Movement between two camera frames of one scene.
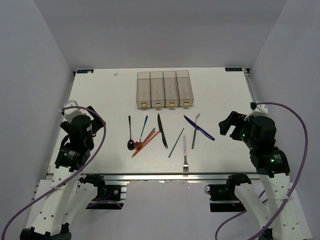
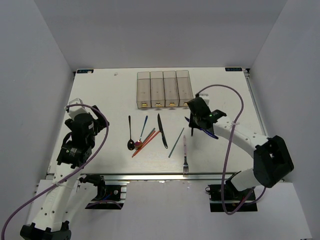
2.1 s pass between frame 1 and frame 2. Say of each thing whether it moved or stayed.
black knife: stayed
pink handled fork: stayed
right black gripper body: moved
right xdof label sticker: stayed
